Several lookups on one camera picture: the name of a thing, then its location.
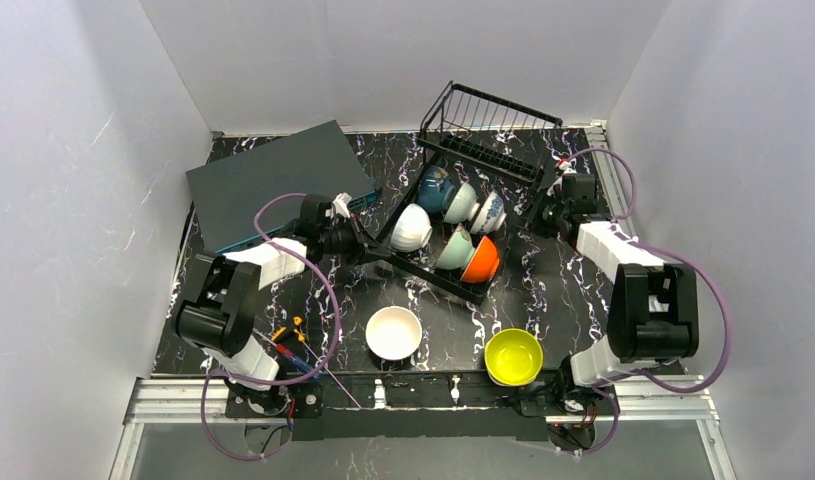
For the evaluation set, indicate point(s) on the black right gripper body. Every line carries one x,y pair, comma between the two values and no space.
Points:
546,216

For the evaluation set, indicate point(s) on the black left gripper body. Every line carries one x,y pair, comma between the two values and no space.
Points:
361,240

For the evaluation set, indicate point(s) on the white ribbed bowl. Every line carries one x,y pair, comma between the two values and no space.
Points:
412,230

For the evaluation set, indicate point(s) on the blue floral white bowl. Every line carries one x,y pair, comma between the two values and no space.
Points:
490,217

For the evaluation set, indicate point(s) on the celadon green bowl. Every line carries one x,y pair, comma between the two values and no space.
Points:
457,252

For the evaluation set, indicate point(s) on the black wire dish rack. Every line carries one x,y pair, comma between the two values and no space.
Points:
491,143

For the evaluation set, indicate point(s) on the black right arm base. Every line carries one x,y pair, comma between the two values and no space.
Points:
578,435

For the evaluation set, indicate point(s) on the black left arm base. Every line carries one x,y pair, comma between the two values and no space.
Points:
274,413

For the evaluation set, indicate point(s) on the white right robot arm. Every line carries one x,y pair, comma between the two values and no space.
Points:
652,314

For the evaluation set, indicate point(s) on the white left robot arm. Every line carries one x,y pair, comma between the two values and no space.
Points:
217,302

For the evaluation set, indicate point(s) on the red blue screwdriver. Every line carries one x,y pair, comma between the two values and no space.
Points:
300,365

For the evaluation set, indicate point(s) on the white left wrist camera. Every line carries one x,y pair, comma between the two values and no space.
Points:
340,205

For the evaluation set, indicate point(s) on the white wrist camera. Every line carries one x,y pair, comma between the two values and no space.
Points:
340,205
564,167

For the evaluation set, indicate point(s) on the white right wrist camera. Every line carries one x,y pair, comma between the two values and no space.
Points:
564,167

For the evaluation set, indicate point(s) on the grey blue network switch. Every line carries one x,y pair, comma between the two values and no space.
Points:
227,193

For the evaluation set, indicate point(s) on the orange handled pliers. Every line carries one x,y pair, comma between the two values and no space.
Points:
290,329

